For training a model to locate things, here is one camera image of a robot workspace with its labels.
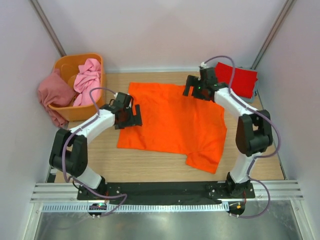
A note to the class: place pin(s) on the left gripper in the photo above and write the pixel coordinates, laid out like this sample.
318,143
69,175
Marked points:
134,119

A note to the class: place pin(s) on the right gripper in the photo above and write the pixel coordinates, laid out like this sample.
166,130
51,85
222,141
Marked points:
191,81

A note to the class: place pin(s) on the orange t-shirt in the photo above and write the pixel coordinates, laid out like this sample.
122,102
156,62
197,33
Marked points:
173,123

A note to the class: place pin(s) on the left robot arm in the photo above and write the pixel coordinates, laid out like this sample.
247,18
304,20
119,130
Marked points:
69,153

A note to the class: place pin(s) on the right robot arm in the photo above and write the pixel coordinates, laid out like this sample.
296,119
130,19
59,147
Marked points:
253,133

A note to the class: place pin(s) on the folded red t-shirt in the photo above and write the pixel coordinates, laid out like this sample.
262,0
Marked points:
224,72

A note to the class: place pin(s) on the folded grey t-shirt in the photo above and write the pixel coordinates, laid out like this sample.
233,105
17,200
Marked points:
248,84

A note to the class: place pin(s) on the light pink crumpled shirt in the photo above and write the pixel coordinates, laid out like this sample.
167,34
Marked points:
88,78

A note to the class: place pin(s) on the dusty pink crumpled shirt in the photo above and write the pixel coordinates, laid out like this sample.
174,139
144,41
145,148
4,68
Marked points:
53,90

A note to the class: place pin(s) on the orange plastic basket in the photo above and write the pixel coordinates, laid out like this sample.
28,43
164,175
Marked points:
68,65

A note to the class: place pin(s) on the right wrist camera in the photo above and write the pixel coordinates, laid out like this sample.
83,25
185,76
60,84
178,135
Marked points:
203,65

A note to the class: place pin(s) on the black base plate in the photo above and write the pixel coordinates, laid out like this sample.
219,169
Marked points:
177,193

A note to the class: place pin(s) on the aluminium rail frame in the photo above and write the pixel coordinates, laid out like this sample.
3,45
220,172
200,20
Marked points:
280,211

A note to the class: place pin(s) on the right corner aluminium post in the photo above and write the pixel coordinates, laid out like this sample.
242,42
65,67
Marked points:
280,19

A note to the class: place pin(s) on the corner aluminium post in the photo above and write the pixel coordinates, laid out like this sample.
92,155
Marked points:
280,19
48,27

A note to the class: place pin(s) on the white slotted cable duct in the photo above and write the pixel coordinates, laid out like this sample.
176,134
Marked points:
98,207

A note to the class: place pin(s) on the left corner aluminium post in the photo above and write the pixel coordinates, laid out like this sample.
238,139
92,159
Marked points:
48,27

